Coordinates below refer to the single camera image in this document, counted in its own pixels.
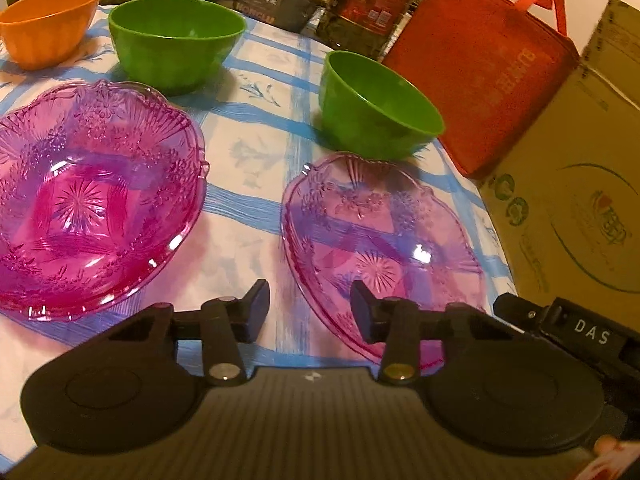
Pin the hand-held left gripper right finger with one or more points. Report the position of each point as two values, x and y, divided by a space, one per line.
362 312

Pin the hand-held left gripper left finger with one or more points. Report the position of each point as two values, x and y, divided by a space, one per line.
257 307

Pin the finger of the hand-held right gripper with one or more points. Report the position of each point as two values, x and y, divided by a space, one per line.
515 310

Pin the pink transparent patterned plate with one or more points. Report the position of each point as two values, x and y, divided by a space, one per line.
75 200
380 240

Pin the green plastic bowl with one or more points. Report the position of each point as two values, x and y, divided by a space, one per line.
170 60
365 125

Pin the orange plastic bowl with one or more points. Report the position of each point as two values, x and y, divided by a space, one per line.
45 35

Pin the person's right hand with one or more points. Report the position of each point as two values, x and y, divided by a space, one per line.
607 449

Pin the blue checked tablecloth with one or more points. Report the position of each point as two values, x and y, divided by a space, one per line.
250 170

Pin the cardboard box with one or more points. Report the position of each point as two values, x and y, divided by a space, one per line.
575 185

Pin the red insulated bag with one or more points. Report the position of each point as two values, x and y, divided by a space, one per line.
475 70

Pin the black instant meal box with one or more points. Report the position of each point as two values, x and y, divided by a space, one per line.
270 5

